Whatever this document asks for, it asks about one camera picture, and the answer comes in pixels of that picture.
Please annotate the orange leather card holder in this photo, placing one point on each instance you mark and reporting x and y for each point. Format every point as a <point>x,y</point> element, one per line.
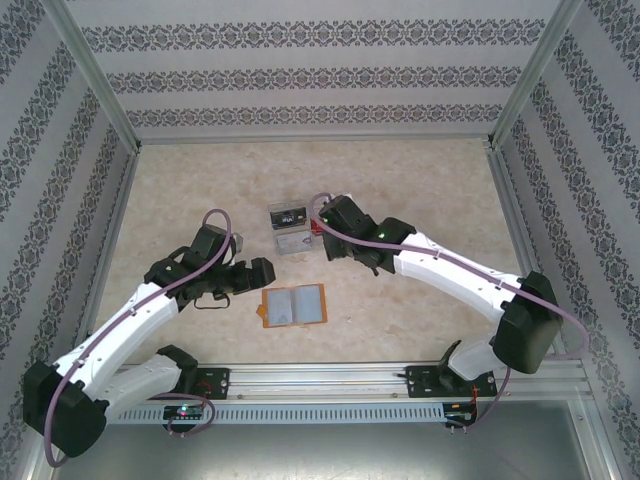
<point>302,302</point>

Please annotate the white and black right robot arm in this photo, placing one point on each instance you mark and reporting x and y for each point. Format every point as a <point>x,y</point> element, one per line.
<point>450,270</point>

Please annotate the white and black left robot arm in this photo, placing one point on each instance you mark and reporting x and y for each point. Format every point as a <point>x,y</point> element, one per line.
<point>125,325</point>

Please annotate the red VIP card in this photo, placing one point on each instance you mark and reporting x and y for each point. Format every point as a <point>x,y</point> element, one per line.
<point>316,229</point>

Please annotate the clear acrylic card stand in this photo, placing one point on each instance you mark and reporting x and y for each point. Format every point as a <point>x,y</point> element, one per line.
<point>295,206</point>

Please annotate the dark VIP card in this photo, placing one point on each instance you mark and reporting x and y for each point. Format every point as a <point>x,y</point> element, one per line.
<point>287,220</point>

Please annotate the white VIP card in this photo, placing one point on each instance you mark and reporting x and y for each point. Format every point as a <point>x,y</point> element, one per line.
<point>292,245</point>

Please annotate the grey VIP card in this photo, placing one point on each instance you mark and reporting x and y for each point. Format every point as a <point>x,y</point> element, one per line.
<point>280,307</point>

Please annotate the small circuit board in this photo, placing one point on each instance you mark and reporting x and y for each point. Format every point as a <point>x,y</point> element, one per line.
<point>460,415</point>
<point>185,411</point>

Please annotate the grey metal sheet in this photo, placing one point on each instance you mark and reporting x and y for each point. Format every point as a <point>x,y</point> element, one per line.
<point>320,455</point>

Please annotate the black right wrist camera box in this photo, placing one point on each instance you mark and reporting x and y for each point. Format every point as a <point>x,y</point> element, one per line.
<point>337,247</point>

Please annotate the aluminium frame side rail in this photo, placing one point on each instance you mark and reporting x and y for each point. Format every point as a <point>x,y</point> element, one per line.
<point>517,225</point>
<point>121,210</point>

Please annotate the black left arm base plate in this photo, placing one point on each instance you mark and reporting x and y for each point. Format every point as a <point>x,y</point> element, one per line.
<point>217,382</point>

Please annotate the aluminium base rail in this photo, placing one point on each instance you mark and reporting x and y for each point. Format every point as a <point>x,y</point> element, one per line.
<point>320,382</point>

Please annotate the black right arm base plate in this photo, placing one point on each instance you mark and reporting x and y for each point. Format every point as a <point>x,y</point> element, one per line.
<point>420,382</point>

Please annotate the aluminium frame post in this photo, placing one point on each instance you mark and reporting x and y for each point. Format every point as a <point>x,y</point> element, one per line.
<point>531,75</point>
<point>96,75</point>

